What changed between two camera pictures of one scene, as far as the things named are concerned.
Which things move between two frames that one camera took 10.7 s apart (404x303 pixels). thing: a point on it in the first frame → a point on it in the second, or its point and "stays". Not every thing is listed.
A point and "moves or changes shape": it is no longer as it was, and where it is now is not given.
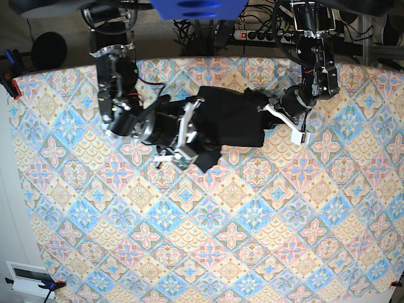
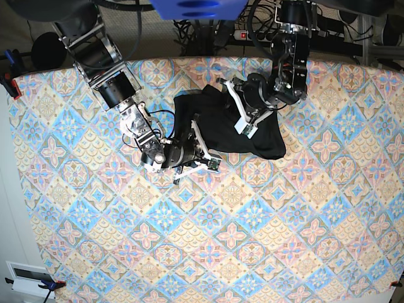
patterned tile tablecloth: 324,217 stays
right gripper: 291,105 → 253,98
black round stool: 49,50 stays
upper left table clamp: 7,80 stays
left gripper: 168,132 → 188,152
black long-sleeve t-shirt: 225,117 moves or changes shape
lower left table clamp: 50,285 stays
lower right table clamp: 396,283 stays
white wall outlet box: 26,279 stays
